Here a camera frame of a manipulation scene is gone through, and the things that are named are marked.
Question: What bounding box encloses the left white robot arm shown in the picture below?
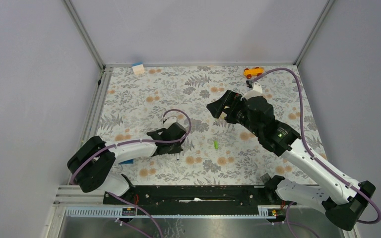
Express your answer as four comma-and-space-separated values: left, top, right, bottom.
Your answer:
67, 122, 187, 204

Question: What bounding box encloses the orange toy car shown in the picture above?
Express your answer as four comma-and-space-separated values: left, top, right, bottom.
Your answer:
243, 67, 264, 79

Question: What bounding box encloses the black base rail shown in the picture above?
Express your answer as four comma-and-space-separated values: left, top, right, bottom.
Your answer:
103, 185, 289, 216

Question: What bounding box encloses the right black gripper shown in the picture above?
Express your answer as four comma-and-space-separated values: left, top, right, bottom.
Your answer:
206, 89, 262, 137

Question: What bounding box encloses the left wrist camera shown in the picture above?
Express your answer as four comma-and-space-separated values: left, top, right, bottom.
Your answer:
162, 114, 185, 125

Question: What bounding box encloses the blue white toy brick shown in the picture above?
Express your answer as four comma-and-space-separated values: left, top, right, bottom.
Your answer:
119, 159, 134, 165

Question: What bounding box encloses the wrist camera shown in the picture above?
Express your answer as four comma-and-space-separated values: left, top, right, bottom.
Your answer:
162, 114, 185, 125
242, 80, 263, 100

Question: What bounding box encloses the floral patterned table mat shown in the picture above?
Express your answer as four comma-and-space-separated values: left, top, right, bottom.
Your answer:
97, 66, 314, 185

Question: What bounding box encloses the white block with blue top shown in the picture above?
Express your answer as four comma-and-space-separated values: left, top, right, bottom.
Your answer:
131, 62, 145, 75

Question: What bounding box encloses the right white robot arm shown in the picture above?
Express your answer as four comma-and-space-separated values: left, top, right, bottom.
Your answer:
206, 90, 376, 231

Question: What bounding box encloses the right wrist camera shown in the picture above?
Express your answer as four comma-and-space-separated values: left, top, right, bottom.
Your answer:
242, 80, 263, 100

